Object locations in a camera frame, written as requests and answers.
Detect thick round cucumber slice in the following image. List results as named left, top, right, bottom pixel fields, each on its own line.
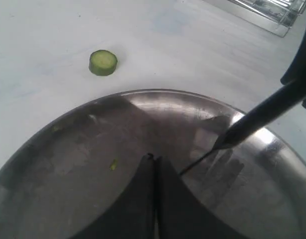
left=89, top=50, right=118, bottom=76

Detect wire metal utensil holder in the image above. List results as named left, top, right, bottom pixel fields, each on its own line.
left=210, top=0, right=306, bottom=37

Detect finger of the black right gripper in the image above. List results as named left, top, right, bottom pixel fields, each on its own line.
left=281, top=31, right=306, bottom=109

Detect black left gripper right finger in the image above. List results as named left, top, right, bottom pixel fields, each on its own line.
left=155, top=157, right=245, bottom=239

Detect black kitchen knife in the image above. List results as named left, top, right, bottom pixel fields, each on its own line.
left=179, top=80, right=306, bottom=176

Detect small green vegetable scrap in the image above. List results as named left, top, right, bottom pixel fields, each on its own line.
left=110, top=159, right=118, bottom=171

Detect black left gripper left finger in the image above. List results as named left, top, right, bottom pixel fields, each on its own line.
left=73, top=153, right=155, bottom=239

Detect round steel plate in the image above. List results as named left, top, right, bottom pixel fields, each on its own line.
left=0, top=90, right=306, bottom=239

